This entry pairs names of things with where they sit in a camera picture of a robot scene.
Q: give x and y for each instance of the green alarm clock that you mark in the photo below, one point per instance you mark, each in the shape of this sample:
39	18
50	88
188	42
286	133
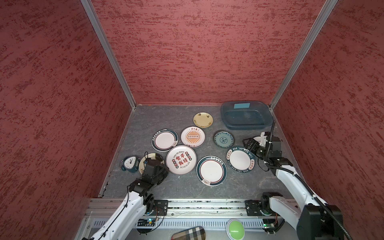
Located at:
130	164

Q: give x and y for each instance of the right aluminium corner post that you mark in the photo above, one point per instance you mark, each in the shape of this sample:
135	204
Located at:
317	26

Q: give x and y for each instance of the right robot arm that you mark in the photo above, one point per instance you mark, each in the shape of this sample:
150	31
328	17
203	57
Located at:
311	216

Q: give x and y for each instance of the aluminium corner post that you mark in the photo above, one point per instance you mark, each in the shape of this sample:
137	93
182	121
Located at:
317	26
97	26

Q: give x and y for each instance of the teal patterned small plate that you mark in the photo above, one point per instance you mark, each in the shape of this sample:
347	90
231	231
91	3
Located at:
224	139

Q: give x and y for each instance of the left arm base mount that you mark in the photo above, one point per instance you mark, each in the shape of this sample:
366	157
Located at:
157	208

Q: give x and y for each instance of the small yellow plate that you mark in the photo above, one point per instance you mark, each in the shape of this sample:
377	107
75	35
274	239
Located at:
203	120

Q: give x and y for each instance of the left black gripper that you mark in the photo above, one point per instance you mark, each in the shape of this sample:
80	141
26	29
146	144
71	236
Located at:
165	171

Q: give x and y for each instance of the cream plate near left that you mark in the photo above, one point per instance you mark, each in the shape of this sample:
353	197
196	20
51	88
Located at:
152	156

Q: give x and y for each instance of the green rim lettered plate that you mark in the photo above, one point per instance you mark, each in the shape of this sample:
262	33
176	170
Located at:
240	159

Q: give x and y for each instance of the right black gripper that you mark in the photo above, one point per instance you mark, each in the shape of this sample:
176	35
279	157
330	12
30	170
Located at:
255	144

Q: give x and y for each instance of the plaid fabric item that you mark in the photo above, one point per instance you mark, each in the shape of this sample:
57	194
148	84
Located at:
196	233

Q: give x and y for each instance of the white plate black outline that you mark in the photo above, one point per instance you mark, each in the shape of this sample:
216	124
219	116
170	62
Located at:
261	140

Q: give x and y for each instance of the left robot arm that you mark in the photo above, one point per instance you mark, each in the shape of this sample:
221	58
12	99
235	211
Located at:
138	202

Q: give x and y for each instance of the orange sunburst plate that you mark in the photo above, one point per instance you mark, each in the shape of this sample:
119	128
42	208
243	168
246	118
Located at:
193	137

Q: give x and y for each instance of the blue plastic bin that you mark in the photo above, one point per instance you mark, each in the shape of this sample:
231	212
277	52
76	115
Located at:
246	115

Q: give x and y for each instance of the green round button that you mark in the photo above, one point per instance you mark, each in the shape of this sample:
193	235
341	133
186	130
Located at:
235	230

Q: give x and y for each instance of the green red rim plate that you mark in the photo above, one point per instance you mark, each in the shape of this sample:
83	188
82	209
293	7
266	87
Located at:
211	171

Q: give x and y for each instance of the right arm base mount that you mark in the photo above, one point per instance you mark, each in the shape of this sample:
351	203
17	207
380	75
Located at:
254	208

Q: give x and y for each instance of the aluminium front rail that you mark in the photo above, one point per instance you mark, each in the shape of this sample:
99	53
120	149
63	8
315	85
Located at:
212	215

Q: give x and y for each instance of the left aluminium corner post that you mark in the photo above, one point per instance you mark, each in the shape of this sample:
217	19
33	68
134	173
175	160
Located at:
97	26

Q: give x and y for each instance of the white plate red characters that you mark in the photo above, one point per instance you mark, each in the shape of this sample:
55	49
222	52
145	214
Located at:
181	160

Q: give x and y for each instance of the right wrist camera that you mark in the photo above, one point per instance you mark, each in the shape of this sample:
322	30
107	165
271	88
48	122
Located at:
267	135

